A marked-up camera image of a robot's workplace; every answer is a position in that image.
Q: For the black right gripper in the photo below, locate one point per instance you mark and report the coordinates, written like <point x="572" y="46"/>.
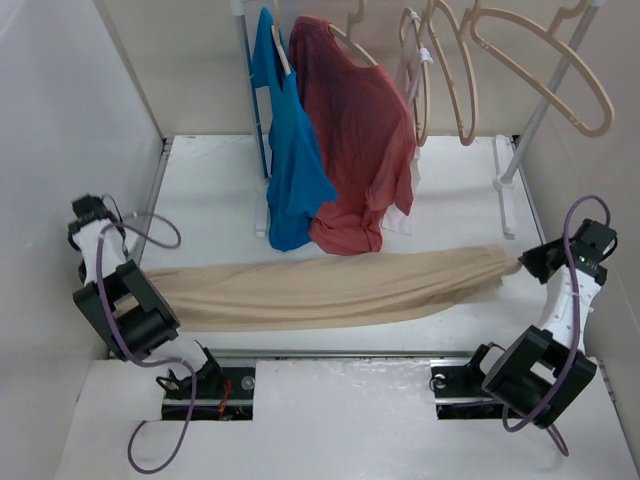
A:
<point x="531" y="260"/>

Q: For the beige trousers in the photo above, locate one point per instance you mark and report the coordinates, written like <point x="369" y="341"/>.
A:
<point x="332" y="291"/>

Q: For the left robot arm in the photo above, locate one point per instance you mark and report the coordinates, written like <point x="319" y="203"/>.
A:
<point x="127" y="311"/>

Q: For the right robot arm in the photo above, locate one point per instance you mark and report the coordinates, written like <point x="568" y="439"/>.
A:
<point x="545" y="369"/>

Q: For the beige hanger under white garment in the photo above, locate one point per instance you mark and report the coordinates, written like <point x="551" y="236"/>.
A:
<point x="412" y="74"/>

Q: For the white garment on hanger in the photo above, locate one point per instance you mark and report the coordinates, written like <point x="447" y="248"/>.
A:
<point x="398" y="216"/>

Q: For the beige hanger under blue shirt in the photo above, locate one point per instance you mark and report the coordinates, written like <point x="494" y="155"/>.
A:
<point x="277" y="40"/>

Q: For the beige hanger under red shirt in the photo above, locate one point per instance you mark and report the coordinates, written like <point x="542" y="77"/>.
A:
<point x="346" y="36"/>

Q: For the white clothes rack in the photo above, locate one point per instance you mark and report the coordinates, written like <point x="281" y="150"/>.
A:
<point x="504" y="182"/>

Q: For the blue t-shirt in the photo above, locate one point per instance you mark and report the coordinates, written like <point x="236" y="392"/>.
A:
<point x="298" y="184"/>

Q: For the red t-shirt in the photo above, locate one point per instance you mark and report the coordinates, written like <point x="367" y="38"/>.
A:
<point x="360" y="121"/>

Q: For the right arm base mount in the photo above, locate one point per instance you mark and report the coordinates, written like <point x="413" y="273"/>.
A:
<point x="457" y="385"/>

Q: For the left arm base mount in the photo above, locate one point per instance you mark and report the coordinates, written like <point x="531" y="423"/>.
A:
<point x="227" y="399"/>

